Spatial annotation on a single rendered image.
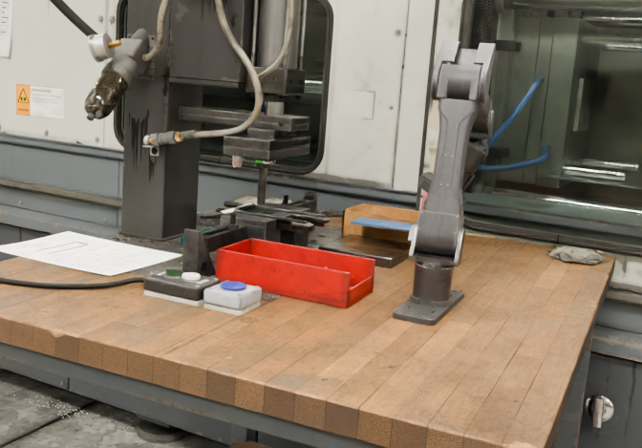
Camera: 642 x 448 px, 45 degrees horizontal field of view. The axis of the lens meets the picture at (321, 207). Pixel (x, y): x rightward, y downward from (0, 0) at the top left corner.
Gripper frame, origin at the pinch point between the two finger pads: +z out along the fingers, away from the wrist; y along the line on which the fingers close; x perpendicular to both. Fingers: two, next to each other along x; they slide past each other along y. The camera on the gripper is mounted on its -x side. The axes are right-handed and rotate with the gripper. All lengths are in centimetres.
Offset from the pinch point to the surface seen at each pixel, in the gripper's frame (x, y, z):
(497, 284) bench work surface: 11.0, -20.3, -2.1
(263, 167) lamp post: -7.5, 39.0, 14.6
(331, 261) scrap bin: 31.4, 4.9, 7.3
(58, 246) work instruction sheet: 38, 50, 38
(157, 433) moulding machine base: -55, 39, 129
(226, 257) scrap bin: 42.3, 18.2, 14.4
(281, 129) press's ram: 20.6, 29.8, -3.6
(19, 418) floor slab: -45, 81, 156
